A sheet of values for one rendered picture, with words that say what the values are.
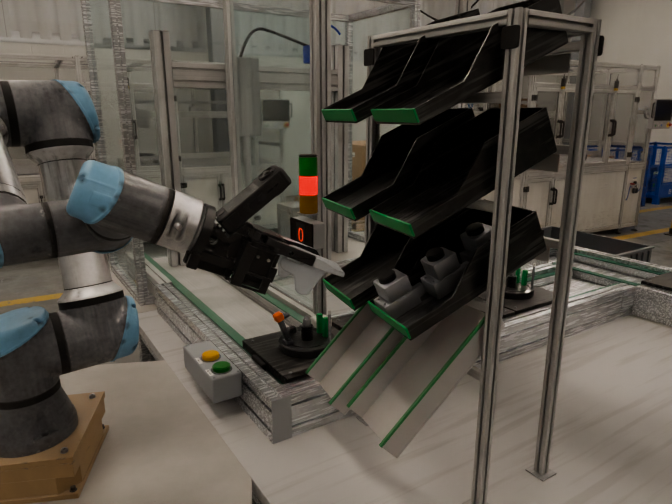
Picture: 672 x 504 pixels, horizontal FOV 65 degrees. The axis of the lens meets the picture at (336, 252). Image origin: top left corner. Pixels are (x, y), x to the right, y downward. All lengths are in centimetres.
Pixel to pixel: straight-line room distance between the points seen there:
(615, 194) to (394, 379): 673
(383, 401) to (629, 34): 1263
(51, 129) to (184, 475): 68
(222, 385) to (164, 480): 24
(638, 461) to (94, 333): 107
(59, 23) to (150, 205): 850
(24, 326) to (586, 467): 106
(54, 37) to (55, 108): 804
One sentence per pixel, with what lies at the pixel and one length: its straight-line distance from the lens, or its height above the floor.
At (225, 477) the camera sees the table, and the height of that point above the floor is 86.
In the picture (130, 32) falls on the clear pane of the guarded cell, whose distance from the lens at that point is 246.
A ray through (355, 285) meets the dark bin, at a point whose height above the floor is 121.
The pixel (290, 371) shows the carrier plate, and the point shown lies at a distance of 121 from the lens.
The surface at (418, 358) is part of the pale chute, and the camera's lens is 99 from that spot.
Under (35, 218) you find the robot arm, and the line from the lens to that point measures 77.
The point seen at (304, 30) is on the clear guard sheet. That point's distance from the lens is 151.
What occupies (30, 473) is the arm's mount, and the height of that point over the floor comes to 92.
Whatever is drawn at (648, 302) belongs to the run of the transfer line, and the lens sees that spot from 204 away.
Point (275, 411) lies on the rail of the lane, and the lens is 114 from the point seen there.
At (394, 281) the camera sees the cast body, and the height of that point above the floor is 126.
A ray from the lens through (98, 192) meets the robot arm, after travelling 68.
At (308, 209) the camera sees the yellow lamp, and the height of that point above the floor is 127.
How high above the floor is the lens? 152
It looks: 15 degrees down
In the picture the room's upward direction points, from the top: straight up
